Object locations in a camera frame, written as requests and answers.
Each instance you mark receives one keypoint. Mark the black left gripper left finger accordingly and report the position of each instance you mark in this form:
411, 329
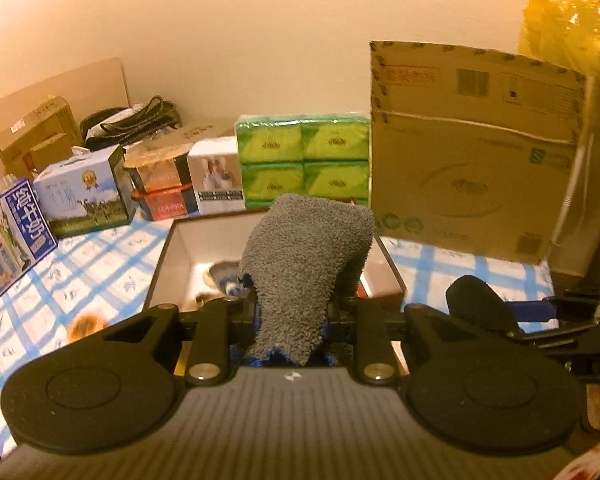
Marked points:
164, 331

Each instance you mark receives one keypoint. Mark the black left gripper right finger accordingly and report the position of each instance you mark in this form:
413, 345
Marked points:
421, 331

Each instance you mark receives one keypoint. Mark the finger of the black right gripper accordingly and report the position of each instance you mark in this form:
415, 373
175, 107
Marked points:
581, 338
561, 309

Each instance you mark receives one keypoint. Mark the dark grey sock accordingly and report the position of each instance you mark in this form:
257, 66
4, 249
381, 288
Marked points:
475, 302

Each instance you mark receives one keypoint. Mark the grey blue fuzzy sock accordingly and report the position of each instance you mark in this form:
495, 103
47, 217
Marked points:
304, 251

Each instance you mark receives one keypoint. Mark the beige sock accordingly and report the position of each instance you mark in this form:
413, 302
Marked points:
224, 276

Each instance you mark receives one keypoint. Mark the blue white checked bedsheet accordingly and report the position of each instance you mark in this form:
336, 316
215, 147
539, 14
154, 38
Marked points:
109, 272

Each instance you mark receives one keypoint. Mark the stacked red noodle bowls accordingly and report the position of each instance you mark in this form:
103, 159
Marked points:
162, 185

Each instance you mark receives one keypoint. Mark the white photo box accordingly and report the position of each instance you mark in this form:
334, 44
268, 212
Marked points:
214, 168

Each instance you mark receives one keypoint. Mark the green tissue pack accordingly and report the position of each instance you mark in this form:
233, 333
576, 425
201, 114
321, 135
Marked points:
318, 155

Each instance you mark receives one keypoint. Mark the large cardboard box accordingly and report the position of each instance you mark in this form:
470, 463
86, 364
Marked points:
471, 149

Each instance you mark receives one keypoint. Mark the blue green milk box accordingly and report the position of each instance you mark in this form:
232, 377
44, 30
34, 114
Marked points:
86, 193

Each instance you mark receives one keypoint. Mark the blue milk carton box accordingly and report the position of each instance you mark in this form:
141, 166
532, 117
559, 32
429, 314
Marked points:
25, 235

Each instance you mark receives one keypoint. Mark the small brown cardboard box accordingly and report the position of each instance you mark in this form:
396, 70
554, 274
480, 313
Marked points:
42, 137

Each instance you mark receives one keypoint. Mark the yellow plastic bag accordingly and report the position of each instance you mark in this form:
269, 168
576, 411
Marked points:
563, 32

